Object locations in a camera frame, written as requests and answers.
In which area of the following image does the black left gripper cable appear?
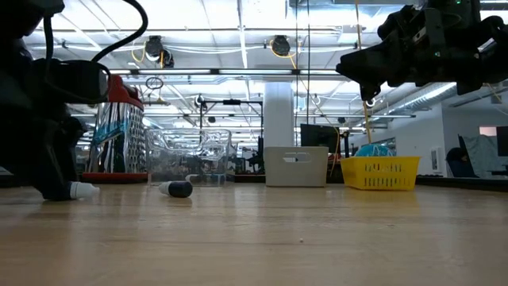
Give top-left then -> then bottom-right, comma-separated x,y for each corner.
42,0 -> 150,95

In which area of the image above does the clear plastic container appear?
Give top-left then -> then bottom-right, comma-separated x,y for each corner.
144,127 -> 233,187

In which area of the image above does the grey plastic bin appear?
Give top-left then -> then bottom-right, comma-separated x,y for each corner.
264,145 -> 330,188

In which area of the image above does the black background rig frame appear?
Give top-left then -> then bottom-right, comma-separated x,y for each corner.
198,99 -> 266,176

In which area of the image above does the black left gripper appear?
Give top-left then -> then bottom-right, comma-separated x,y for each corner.
0,39 -> 112,202

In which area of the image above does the white square pillar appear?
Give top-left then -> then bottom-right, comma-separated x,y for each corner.
264,81 -> 295,148

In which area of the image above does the small purple dropper bottle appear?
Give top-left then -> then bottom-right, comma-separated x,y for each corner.
158,180 -> 194,199

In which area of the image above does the black monitor screen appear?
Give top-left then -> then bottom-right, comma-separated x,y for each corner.
299,123 -> 339,149

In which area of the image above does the yellow plastic basket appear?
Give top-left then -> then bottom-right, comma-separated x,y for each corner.
340,155 -> 422,191

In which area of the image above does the white marker pen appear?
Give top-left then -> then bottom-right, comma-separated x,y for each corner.
184,173 -> 211,186

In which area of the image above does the steel box grater red handle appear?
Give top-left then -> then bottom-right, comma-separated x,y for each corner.
81,74 -> 148,185

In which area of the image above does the small teal dropper bottle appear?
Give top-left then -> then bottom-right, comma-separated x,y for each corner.
67,181 -> 101,200

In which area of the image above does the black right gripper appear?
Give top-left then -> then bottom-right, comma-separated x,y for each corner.
335,0 -> 484,102

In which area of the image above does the black wall screen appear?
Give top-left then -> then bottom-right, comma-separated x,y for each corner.
495,126 -> 508,158

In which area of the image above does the black ceiling cable reel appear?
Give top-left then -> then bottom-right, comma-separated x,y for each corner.
144,34 -> 175,69
271,34 -> 292,57

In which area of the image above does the grey fabric cover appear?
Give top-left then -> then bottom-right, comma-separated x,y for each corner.
458,133 -> 502,179

